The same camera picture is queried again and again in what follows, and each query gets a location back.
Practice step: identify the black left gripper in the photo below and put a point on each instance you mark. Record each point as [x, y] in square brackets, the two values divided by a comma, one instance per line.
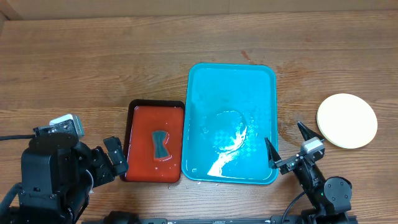
[106, 172]

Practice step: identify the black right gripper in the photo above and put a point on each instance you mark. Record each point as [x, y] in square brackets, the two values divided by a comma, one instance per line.
[294, 160]

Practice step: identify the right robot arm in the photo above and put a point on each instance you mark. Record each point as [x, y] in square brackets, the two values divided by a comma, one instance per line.
[330, 197]

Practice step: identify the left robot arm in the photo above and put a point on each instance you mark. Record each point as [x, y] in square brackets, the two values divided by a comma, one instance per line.
[58, 174]

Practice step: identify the red black small tray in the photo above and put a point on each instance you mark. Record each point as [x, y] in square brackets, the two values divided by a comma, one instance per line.
[143, 118]

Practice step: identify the teal plastic tray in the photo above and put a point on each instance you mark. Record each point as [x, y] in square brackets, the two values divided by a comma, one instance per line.
[230, 111]

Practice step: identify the yellow plate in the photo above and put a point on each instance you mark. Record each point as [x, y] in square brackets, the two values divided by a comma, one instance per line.
[347, 121]

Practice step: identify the hourglass green red sponge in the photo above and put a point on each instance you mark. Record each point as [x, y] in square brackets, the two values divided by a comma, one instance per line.
[160, 139]

